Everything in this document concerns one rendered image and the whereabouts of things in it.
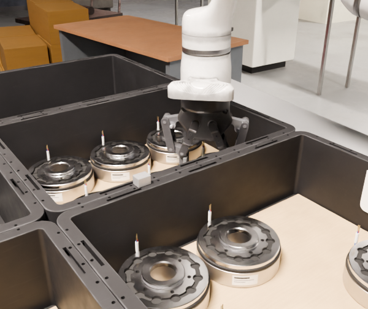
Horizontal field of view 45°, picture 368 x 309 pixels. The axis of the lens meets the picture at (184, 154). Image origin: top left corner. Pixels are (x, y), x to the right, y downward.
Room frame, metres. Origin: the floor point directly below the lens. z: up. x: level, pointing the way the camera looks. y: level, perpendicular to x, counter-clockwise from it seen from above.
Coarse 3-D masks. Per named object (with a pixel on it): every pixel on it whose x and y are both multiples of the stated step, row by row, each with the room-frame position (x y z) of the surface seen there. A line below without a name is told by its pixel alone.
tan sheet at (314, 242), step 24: (264, 216) 0.54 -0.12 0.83; (288, 216) 0.54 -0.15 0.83; (312, 216) 0.54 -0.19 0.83; (336, 216) 0.54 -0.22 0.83; (288, 240) 0.48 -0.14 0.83; (312, 240) 0.48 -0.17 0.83; (336, 240) 0.48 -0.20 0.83; (360, 240) 0.48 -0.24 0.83; (288, 264) 0.43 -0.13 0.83; (312, 264) 0.43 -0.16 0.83; (336, 264) 0.43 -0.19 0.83; (216, 288) 0.39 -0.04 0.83; (240, 288) 0.39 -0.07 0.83; (264, 288) 0.39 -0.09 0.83; (288, 288) 0.39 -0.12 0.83; (312, 288) 0.39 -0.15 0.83; (336, 288) 0.39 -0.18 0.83
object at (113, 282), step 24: (264, 144) 0.57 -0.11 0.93; (336, 144) 0.57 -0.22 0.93; (192, 168) 0.50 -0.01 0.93; (216, 168) 0.51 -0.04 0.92; (120, 192) 0.44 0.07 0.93; (144, 192) 0.44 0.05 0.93; (72, 216) 0.39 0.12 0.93; (72, 240) 0.35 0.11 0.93; (96, 264) 0.31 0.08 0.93; (120, 288) 0.28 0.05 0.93
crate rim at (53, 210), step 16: (128, 96) 0.78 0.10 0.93; (144, 96) 0.79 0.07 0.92; (48, 112) 0.70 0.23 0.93; (64, 112) 0.70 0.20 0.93; (256, 112) 0.70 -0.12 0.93; (0, 128) 0.64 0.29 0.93; (288, 128) 0.63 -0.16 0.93; (0, 144) 0.58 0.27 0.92; (240, 144) 0.57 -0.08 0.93; (256, 144) 0.57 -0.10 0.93; (16, 160) 0.52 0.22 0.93; (192, 160) 0.52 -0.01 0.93; (208, 160) 0.52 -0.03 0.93; (32, 176) 0.48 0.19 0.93; (160, 176) 0.48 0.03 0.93; (32, 192) 0.44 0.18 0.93; (112, 192) 0.44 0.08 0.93; (48, 208) 0.41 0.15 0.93; (64, 208) 0.41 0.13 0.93
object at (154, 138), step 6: (180, 126) 0.80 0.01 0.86; (150, 132) 0.77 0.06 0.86; (156, 132) 0.78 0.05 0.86; (162, 132) 0.77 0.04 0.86; (186, 132) 0.77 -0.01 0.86; (150, 138) 0.74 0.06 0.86; (156, 138) 0.74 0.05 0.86; (150, 144) 0.72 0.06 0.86; (156, 144) 0.72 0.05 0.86; (162, 144) 0.72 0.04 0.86; (192, 144) 0.72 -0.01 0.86; (198, 144) 0.73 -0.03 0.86
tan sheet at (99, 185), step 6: (204, 144) 0.78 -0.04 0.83; (204, 150) 0.76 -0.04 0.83; (210, 150) 0.76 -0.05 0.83; (216, 150) 0.76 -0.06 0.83; (156, 162) 0.71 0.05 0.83; (156, 168) 0.68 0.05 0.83; (162, 168) 0.68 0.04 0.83; (96, 180) 0.64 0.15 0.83; (96, 186) 0.62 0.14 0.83; (102, 186) 0.62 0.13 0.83; (108, 186) 0.62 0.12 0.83; (90, 192) 0.60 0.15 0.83
